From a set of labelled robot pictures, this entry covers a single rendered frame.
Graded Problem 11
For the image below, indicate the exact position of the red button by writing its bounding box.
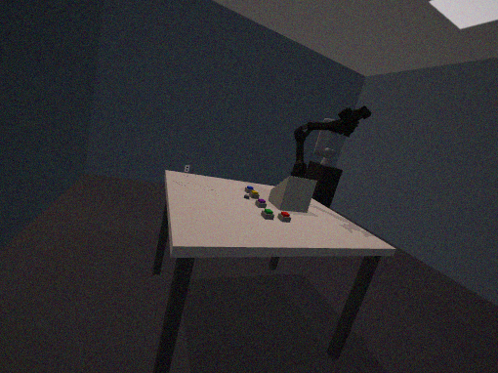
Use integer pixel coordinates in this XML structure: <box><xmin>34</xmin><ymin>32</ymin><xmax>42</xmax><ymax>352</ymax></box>
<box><xmin>277</xmin><ymin>212</ymin><xmax>291</xmax><ymax>223</ymax></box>

